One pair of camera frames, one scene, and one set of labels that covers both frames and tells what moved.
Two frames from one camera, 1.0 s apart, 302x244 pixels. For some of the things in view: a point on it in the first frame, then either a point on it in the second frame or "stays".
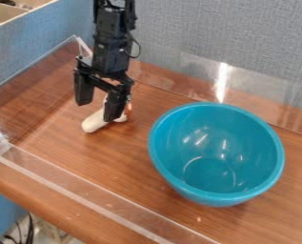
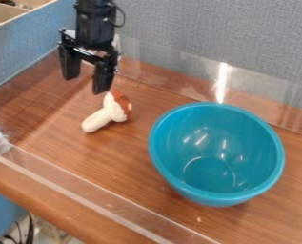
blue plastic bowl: x=215 y=152 stays
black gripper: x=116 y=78 → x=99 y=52
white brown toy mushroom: x=94 y=123 stays
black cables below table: x=29 y=233 stays
